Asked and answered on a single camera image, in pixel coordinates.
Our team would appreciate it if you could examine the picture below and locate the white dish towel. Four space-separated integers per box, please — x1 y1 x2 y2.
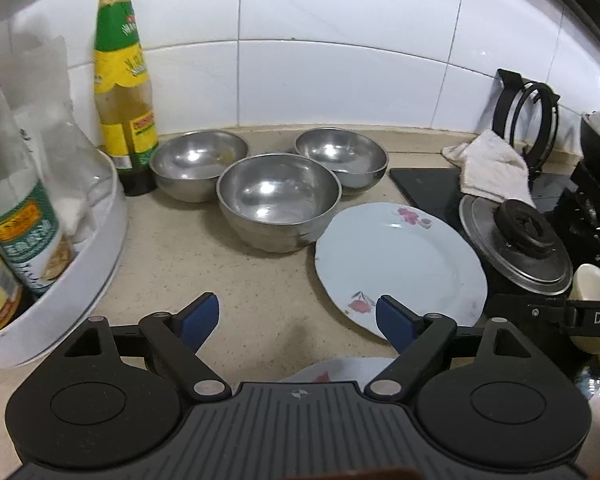
441 130 534 207

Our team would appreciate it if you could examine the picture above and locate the purple label fish sauce bottle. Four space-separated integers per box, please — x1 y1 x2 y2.
0 86 73 297

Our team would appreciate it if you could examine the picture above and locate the black stove top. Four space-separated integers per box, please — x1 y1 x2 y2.
389 168 576 231

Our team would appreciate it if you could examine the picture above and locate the black wall ring holder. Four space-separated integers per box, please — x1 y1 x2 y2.
492 68 560 180

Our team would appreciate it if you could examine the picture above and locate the white two-tier rotating rack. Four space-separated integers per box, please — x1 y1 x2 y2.
0 0 131 371

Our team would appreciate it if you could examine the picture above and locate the multicolour floral white plate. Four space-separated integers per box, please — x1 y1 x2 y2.
282 358 393 389

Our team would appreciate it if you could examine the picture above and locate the clear plastic bag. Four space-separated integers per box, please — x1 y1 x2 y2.
0 36 112 248

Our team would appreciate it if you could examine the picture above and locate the green yellow oyster sauce bottle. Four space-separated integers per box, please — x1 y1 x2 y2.
94 0 158 196

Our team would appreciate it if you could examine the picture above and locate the steel bowl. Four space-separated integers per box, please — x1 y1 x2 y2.
216 153 342 254
294 127 389 195
149 129 249 204

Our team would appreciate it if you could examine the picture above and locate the cream ceramic cup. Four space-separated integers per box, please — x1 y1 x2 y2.
569 263 600 360

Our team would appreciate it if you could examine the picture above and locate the pink flower plate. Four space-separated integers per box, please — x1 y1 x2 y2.
314 203 488 338

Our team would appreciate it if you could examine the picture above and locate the steel pot lid black knob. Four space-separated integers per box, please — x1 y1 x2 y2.
458 195 573 296

